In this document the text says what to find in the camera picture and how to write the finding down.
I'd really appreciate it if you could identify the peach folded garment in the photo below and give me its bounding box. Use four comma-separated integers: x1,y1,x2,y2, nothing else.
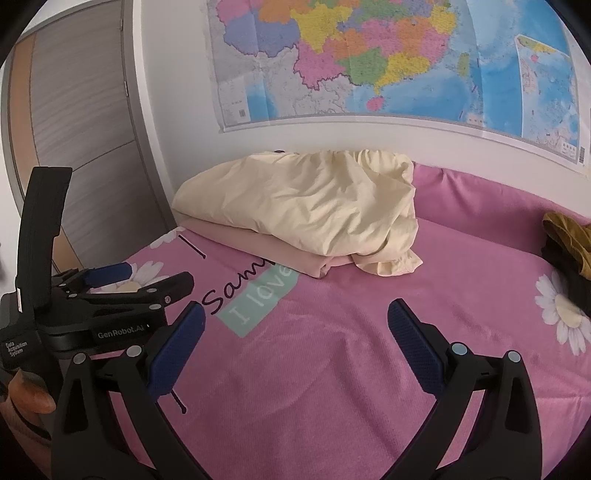
178,215,354,279

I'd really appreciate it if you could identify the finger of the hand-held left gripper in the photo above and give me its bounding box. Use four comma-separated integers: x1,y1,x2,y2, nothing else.
51,261,133,297
67,271,195,312

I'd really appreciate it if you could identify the cream jacket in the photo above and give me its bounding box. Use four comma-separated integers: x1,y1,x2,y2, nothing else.
171,148,423,278

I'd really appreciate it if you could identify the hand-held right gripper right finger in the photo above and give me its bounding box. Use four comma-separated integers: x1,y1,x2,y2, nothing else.
387,298,543,480

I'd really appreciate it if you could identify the person's left hand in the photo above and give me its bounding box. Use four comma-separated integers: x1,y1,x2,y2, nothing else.
8,368,57,414

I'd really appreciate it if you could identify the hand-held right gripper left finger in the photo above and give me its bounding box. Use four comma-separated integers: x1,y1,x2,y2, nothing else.
50,301,207,480

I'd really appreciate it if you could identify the colourful wall map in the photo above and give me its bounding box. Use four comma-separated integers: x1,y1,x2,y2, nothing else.
207,0,591,174

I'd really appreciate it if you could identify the black garment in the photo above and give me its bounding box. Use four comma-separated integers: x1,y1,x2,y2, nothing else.
540,235,591,319

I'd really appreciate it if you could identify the olive garment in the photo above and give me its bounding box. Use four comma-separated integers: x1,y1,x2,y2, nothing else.
541,211,591,281

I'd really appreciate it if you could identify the pink floral bed sheet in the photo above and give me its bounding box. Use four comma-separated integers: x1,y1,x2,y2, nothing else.
51,161,591,480

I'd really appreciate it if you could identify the grey sliding door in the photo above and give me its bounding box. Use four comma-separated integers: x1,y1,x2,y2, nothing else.
0,0,178,273

